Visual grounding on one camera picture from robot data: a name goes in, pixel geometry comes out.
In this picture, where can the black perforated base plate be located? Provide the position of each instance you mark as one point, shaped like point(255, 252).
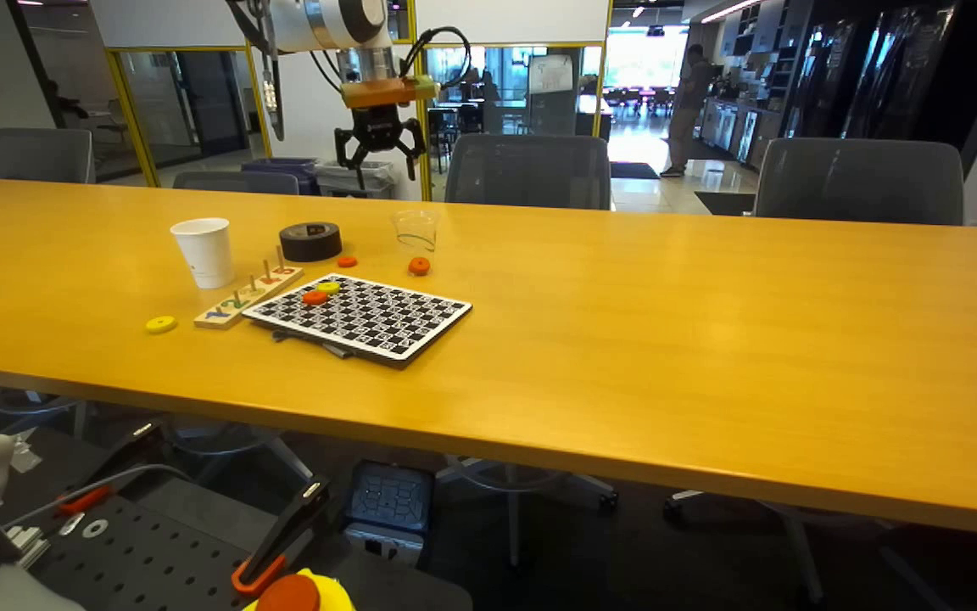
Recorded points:
point(150, 556)

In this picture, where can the yellow wooden disc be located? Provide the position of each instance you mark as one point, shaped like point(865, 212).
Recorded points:
point(331, 286)
point(161, 324)

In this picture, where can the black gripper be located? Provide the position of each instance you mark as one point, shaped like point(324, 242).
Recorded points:
point(383, 124)

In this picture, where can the yellow red emergency stop button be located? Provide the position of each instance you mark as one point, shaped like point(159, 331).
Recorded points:
point(295, 595)

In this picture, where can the yellow framed glass partition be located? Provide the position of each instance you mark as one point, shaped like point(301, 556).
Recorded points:
point(134, 124)

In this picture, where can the grey office chair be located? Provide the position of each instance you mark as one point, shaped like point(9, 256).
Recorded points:
point(736, 528)
point(239, 179)
point(855, 180)
point(527, 173)
point(509, 488)
point(34, 154)

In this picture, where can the wooden number puzzle board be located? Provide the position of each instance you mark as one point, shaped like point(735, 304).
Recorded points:
point(247, 296)

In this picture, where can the person in corridor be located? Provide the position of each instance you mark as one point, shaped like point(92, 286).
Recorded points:
point(698, 89)

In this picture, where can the white paper cup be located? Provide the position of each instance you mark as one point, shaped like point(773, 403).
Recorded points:
point(204, 256)

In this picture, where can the orange wooden disc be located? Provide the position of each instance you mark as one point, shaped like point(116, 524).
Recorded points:
point(349, 262)
point(419, 262)
point(314, 301)
point(421, 273)

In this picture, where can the transparent plastic cup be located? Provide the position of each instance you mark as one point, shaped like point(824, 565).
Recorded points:
point(419, 234)

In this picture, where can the blue grey box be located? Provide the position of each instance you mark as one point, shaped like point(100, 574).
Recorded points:
point(387, 503)

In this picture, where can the black white checkered calibration board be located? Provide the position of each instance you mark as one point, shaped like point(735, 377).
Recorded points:
point(383, 321)

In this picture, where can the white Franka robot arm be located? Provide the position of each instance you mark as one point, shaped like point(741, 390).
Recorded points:
point(306, 19)

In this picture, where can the black tape roll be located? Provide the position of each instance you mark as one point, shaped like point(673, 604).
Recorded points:
point(310, 242)

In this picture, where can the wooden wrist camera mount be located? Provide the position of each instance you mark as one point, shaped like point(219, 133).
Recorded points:
point(383, 92)

